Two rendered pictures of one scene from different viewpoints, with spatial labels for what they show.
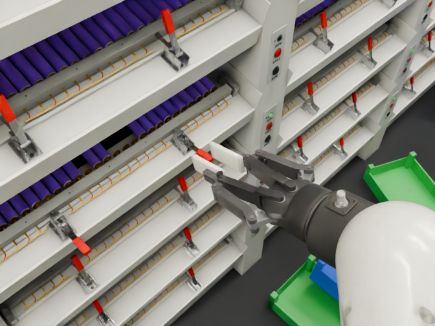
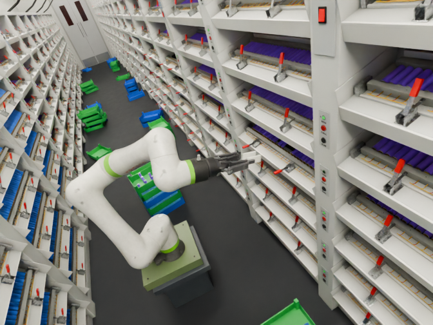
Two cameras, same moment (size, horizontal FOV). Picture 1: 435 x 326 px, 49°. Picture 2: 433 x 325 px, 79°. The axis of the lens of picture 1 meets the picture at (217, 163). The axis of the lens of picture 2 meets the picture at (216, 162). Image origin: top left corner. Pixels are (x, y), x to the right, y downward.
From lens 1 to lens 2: 1.13 m
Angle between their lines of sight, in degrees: 79
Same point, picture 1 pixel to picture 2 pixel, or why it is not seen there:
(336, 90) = (407, 303)
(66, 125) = (257, 113)
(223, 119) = (305, 182)
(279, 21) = (324, 162)
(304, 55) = (368, 223)
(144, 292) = (277, 211)
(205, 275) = (303, 256)
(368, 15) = not seen: outside the picture
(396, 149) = not seen: outside the picture
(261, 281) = (314, 305)
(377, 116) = not seen: outside the picture
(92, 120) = (259, 118)
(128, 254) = (271, 184)
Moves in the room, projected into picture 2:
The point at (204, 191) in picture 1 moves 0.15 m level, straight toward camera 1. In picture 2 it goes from (301, 207) to (268, 206)
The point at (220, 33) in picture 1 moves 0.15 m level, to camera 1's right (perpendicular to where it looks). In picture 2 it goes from (305, 138) to (301, 165)
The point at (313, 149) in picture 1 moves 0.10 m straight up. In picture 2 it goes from (383, 316) to (387, 303)
